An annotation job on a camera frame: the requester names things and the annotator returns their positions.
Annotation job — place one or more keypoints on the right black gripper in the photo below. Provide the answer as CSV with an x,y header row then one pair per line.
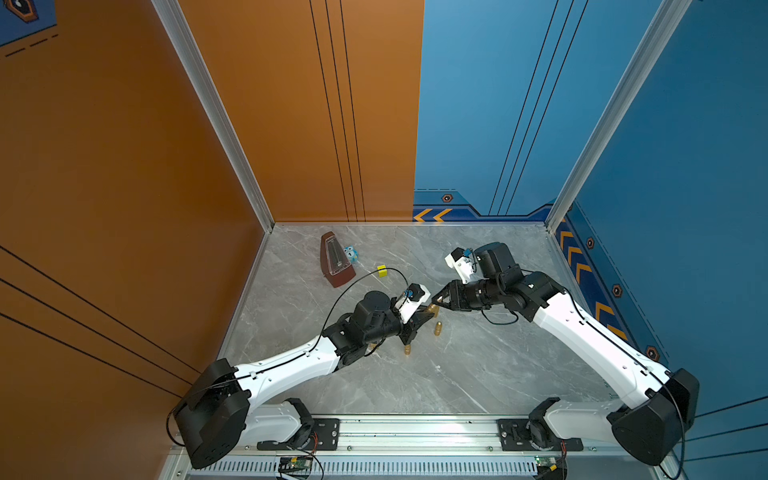
x,y
455,296

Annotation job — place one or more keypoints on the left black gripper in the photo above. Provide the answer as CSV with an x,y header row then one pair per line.
x,y
413,324

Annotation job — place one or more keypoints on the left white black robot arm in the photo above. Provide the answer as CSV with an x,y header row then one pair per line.
x,y
230,405

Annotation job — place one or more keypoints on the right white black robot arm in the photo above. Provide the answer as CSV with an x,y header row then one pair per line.
x,y
654,407

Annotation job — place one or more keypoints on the small blue owl toy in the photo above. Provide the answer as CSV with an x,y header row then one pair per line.
x,y
351,254

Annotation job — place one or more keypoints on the dark red metronome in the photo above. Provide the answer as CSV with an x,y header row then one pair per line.
x,y
334,262

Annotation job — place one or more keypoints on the left green circuit board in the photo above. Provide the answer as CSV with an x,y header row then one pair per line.
x,y
295,467

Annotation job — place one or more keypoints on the green circuit board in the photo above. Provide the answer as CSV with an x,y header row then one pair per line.
x,y
551,468
295,467

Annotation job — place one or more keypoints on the right green circuit board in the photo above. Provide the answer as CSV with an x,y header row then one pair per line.
x,y
551,468

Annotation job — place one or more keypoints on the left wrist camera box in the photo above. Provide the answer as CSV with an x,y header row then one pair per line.
x,y
414,296

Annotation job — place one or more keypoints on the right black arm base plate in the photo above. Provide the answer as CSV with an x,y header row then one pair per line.
x,y
521,434

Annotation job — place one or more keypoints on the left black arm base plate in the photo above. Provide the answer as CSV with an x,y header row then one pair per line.
x,y
320,434

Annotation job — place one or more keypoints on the aluminium front rail frame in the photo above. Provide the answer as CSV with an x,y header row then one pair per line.
x,y
423,447

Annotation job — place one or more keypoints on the right aluminium corner post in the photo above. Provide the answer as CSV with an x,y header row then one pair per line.
x,y
656,37

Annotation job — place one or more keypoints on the aluminium corner post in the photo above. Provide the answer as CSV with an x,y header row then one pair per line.
x,y
656,37
182,39

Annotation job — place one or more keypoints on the left aluminium corner post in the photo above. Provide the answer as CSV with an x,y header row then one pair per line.
x,y
182,39

